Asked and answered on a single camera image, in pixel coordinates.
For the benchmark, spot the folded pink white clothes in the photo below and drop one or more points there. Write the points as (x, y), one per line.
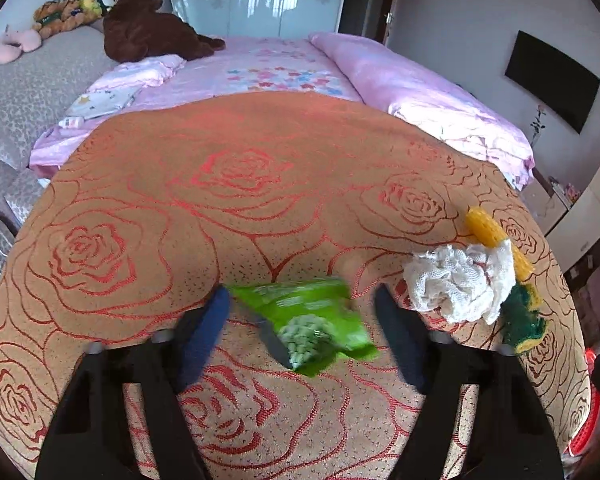
(140, 72)

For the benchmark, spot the green snack packet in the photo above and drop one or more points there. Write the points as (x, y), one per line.
(320, 310)

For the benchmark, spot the flower in glass vase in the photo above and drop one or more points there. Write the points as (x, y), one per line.
(537, 125)

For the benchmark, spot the yellow-green plush toy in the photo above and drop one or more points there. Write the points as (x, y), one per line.
(100, 2)

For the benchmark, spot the white star-printed cloth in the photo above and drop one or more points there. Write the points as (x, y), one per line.
(100, 102)

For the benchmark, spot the small pink toy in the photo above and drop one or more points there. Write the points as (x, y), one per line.
(571, 191)

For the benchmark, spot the grey upholstered bed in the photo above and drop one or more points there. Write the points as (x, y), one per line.
(25, 90)

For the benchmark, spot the black wall television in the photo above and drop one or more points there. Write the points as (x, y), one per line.
(550, 80)

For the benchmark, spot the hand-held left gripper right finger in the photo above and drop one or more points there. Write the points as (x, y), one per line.
(400, 340)

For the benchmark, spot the large brown teddy bear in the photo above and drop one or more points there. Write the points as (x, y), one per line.
(150, 32)

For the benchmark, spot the low white cabinet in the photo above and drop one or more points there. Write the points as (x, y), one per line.
(550, 210)

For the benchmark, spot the crumpled white mesh cloth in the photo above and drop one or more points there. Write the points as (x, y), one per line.
(450, 280)

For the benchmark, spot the small white packet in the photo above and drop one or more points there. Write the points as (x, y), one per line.
(72, 121)

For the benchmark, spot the pink floral bed sheet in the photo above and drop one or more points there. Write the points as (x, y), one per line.
(280, 70)

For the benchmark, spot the white and brown dresser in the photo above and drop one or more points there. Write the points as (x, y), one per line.
(590, 210)

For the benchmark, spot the pink quilt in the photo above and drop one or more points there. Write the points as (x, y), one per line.
(410, 90)

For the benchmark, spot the red plastic basket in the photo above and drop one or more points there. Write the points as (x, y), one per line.
(582, 442)

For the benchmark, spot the yellow knitted corn toy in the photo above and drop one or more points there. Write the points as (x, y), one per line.
(485, 225)

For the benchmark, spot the dark wooden door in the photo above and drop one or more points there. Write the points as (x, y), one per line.
(360, 5)

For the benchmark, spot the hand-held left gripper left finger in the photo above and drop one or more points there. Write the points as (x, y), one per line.
(205, 340)

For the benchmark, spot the pink plush toy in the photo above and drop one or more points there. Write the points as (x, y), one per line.
(15, 45)

